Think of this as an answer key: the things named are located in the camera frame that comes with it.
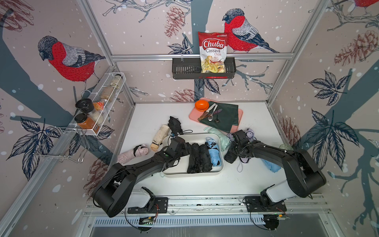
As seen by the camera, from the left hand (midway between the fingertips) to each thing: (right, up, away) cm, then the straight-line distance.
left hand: (189, 144), depth 88 cm
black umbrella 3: (+26, -7, 0) cm, 27 cm away
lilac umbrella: (+40, +5, +6) cm, 41 cm away
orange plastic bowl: (+9, +25, +26) cm, 38 cm away
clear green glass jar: (+64, -3, +7) cm, 65 cm away
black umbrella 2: (+4, -10, -6) cm, 12 cm away
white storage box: (-5, -14, -5) cm, 15 cm away
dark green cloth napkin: (+27, +16, +23) cm, 39 cm away
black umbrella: (+10, -10, -5) cm, 14 cm away
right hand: (+27, -4, +5) cm, 28 cm away
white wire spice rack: (-45, +28, -12) cm, 54 cm away
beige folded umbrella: (-21, +2, +7) cm, 22 cm away
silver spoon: (+16, +16, +22) cm, 32 cm away
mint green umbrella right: (+23, +2, +4) cm, 23 cm away
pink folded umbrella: (-31, -4, -1) cm, 31 cm away
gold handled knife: (+13, +20, +25) cm, 35 cm away
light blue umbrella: (+15, -4, -1) cm, 16 cm away
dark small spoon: (+20, +14, +19) cm, 31 cm away
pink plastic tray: (+4, +19, +26) cm, 32 cm away
